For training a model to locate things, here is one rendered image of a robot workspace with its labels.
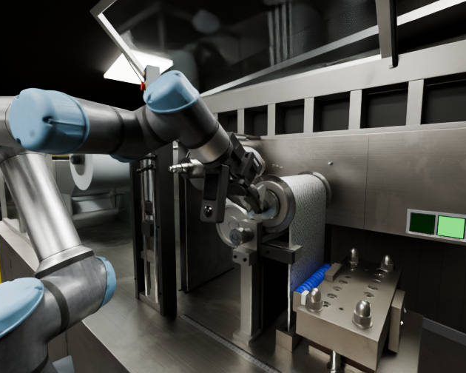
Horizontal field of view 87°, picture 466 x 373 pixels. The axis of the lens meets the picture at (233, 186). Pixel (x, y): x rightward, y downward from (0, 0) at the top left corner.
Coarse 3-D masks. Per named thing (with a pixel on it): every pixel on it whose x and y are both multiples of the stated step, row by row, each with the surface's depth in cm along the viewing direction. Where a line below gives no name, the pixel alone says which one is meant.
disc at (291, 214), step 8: (264, 176) 62; (272, 176) 60; (280, 184) 59; (288, 192) 58; (288, 200) 58; (288, 208) 58; (248, 216) 66; (288, 216) 59; (280, 224) 60; (288, 224) 59; (272, 232) 62
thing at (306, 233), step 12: (312, 216) 69; (324, 216) 76; (300, 228) 63; (312, 228) 69; (324, 228) 77; (300, 240) 64; (312, 240) 70; (324, 240) 78; (312, 252) 71; (288, 264) 60; (300, 264) 65; (312, 264) 71; (288, 276) 60; (300, 276) 65; (288, 288) 61
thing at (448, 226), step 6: (444, 222) 65; (450, 222) 65; (456, 222) 64; (462, 222) 63; (438, 228) 66; (444, 228) 66; (450, 228) 65; (456, 228) 64; (462, 228) 63; (438, 234) 66; (444, 234) 66; (450, 234) 65; (456, 234) 64; (462, 234) 63
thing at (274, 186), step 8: (256, 184) 63; (264, 184) 61; (272, 184) 60; (280, 192) 59; (280, 200) 59; (280, 208) 59; (256, 216) 64; (280, 216) 59; (264, 224) 62; (272, 224) 61
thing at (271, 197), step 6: (270, 192) 59; (264, 198) 61; (270, 198) 59; (276, 198) 59; (264, 204) 60; (270, 204) 59; (276, 204) 58; (264, 210) 61; (270, 210) 59; (276, 210) 58; (258, 216) 62; (264, 216) 61; (270, 216) 59
